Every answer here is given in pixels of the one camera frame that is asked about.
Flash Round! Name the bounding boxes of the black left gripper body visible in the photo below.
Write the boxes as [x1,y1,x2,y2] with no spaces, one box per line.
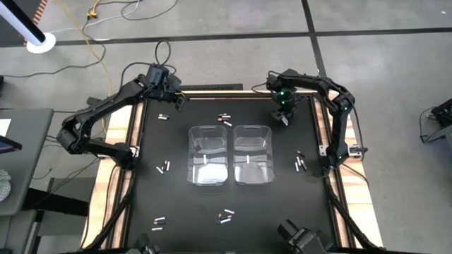
[146,63,183,102]

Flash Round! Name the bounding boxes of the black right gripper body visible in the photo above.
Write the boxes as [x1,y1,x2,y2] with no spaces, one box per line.
[271,92,299,116]

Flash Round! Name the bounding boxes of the clear plastic bin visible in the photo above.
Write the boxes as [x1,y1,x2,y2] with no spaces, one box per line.
[187,124,229,187]
[232,124,275,186]

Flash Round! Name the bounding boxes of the white pole with round base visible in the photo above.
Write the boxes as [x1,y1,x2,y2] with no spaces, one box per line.
[0,0,57,55]

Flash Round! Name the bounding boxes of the orange striped board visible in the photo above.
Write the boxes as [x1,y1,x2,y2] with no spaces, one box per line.
[23,0,49,47]

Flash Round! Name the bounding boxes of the black floor equipment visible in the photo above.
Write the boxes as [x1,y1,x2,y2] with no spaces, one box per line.
[419,97,452,144]

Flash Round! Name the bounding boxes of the grey desk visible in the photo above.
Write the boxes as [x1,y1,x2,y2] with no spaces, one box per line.
[0,107,55,217]

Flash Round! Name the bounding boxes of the black desk leg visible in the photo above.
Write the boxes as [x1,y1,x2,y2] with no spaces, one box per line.
[20,186,89,217]

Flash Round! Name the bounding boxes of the dark tablet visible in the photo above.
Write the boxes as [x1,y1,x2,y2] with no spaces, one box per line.
[0,135,23,155]

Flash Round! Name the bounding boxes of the patterned round object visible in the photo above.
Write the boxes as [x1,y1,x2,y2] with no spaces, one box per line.
[0,169,12,203]

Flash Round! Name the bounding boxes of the grey cabinet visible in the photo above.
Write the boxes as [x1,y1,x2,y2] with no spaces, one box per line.
[0,210,38,254]

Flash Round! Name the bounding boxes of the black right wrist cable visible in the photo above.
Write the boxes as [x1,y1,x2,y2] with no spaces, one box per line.
[251,70,280,95]

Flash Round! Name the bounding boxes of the black cable loop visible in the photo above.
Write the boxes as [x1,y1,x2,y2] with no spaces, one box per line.
[119,39,177,89]

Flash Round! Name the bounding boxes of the black floor cable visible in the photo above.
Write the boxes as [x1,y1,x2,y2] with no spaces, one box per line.
[0,0,179,79]

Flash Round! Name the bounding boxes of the yellow floor cable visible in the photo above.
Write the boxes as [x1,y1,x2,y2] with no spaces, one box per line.
[56,0,112,135]

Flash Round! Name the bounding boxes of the white floor cable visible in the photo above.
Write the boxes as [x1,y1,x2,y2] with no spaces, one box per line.
[44,0,141,35]

